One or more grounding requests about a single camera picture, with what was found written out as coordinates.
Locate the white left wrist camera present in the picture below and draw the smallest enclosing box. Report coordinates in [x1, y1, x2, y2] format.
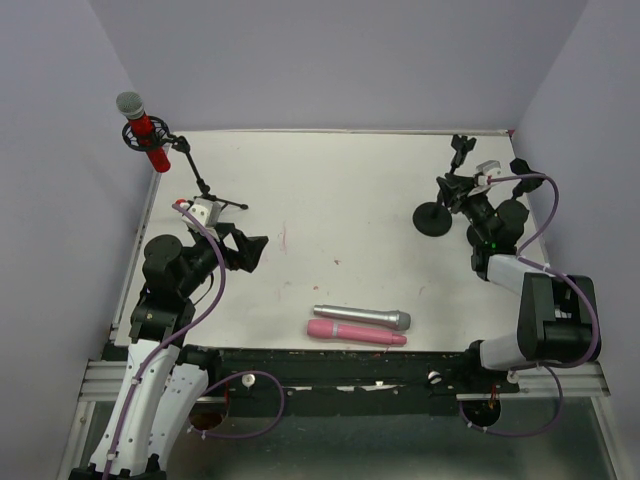
[175, 197, 222, 230]

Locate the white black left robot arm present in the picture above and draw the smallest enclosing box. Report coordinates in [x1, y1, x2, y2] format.
[69, 223, 268, 479]

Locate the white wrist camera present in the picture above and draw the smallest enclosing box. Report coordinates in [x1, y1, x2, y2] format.
[175, 197, 222, 230]
[475, 160, 501, 187]

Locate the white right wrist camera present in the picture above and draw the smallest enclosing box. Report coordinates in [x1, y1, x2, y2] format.
[475, 160, 501, 187]

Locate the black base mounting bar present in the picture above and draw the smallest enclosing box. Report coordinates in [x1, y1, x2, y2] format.
[178, 345, 519, 418]

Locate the silver microphone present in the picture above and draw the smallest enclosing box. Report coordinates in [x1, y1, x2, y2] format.
[312, 305, 411, 331]

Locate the red glitter microphone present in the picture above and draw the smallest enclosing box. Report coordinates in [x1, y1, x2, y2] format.
[116, 91, 171, 173]

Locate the pink microphone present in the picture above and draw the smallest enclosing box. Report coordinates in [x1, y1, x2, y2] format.
[306, 319, 407, 346]

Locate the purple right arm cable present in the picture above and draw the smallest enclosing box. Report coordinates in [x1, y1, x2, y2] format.
[462, 172, 601, 436]

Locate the black tripod shock-mount stand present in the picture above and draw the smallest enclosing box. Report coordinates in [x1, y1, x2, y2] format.
[121, 114, 249, 210]

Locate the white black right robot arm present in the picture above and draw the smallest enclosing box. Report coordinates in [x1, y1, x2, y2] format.
[437, 173, 601, 371]

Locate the black round-base mic stand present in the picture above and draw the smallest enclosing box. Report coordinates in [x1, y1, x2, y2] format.
[412, 134, 477, 237]
[467, 157, 547, 250]

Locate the aluminium frame rail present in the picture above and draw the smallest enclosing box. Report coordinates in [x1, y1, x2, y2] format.
[446, 362, 611, 401]

